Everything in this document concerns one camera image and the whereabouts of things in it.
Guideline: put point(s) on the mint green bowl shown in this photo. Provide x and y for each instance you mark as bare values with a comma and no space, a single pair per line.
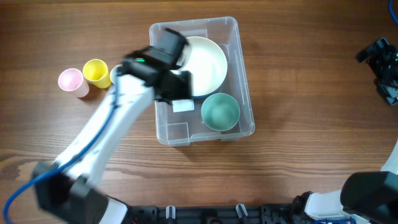
220,112

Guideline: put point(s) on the yellow cup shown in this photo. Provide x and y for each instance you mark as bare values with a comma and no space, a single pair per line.
96,71

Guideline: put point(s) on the white paper label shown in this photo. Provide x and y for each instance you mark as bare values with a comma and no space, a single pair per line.
183,105

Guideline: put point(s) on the clear plastic storage box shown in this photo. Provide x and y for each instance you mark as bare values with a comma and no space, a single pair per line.
180,129

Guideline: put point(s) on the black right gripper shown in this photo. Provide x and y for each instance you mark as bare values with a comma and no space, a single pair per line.
389,91

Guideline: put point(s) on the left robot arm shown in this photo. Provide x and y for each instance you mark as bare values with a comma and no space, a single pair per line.
67,188

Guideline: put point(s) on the cream white cup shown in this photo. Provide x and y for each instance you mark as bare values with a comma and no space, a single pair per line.
113,74

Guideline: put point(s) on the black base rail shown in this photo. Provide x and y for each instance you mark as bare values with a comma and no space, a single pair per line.
263,214

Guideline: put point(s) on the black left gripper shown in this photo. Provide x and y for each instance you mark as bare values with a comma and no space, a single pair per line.
186,89

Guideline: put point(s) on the cream large bowl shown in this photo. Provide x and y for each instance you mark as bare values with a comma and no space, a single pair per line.
207,63

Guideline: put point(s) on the dark blue large bowl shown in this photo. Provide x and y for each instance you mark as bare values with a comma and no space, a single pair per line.
207,95

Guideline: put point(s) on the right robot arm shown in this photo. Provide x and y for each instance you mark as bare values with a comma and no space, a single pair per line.
366,197

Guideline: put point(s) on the pink cup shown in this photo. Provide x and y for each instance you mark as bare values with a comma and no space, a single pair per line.
73,82

